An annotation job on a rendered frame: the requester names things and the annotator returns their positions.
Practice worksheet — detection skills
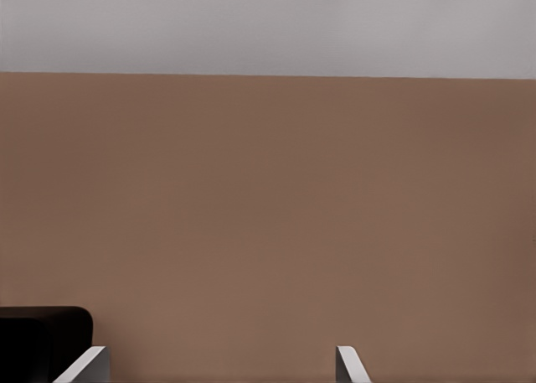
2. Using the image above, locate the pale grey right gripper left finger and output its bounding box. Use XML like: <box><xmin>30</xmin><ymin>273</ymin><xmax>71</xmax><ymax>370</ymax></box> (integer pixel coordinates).
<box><xmin>52</xmin><ymin>345</ymin><xmax>111</xmax><ymax>383</ymax></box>

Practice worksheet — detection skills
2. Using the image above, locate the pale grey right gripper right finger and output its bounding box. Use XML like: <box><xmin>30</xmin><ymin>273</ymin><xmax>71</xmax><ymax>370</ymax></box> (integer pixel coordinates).
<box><xmin>335</xmin><ymin>344</ymin><xmax>373</xmax><ymax>383</ymax></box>

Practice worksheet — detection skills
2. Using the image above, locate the black rounded container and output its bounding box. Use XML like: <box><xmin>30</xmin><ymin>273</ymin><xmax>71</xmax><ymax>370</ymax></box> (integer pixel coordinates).
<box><xmin>0</xmin><ymin>305</ymin><xmax>94</xmax><ymax>383</ymax></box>

